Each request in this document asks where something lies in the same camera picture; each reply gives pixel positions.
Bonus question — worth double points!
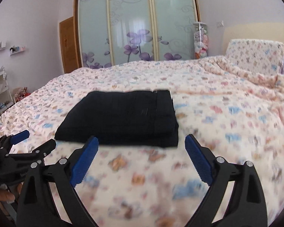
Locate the brown wooden door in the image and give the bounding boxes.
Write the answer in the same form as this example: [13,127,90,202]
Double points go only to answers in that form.
[59,16,80,74]

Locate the person's left hand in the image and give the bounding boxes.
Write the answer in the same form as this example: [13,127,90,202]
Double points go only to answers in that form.
[0,184,19,202]

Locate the white wall socket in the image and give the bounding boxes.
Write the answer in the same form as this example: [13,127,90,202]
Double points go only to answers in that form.
[216,21,224,28]

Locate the white wire shelf rack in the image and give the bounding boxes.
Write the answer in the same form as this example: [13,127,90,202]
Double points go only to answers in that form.
[0,67,14,116]

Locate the clear tube of plush toys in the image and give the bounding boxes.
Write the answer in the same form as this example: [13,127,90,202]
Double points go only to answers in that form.
[193,22,208,59]

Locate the black pants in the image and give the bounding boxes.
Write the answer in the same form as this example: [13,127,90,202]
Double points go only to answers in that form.
[55,90,179,148]

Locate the floral pillow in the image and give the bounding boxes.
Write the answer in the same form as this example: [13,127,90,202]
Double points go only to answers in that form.
[226,39,284,75]

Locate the beige headboard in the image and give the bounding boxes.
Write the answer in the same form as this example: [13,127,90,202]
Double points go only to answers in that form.
[223,23,284,53]

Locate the frosted glass sliding wardrobe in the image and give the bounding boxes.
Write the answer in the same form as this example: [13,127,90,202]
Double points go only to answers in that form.
[74,0,201,69]

